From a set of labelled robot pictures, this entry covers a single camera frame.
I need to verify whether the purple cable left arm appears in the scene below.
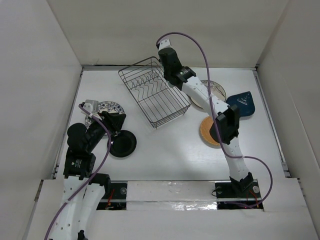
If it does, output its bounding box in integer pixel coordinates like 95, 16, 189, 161
43, 103, 113, 240

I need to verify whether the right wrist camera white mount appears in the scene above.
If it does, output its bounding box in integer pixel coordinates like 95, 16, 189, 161
156, 37, 172, 51

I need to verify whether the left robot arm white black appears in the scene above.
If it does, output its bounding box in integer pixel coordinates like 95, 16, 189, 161
44, 111, 126, 240

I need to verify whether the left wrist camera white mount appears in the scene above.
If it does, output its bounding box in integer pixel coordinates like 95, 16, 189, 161
80, 99, 99, 115

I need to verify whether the cream round plate tree drawing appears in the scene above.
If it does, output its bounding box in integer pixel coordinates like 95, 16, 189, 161
188, 80, 227, 110

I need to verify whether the orange woven bamboo round plate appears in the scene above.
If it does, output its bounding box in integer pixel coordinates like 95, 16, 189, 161
199, 116, 221, 148

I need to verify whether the silver front rail tape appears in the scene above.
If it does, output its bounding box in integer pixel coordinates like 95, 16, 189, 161
99, 180, 263, 212

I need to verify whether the black round bowl plate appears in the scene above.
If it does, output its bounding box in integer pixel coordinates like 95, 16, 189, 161
109, 130, 137, 158

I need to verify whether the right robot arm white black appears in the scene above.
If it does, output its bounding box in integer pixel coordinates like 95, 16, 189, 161
158, 45, 254, 198

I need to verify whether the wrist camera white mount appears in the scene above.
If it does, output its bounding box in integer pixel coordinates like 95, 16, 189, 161
80, 99, 99, 115
156, 37, 172, 51

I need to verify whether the dark blue leaf-shaped plate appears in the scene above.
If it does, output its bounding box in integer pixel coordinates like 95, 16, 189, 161
226, 91, 256, 118

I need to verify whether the blue white floral plate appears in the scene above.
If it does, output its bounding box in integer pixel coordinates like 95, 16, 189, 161
85, 101, 125, 136

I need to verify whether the grey wire dish rack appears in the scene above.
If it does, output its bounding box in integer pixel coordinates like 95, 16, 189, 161
118, 56, 191, 129

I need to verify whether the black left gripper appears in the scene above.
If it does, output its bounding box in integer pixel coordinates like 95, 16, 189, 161
86, 109, 126, 151

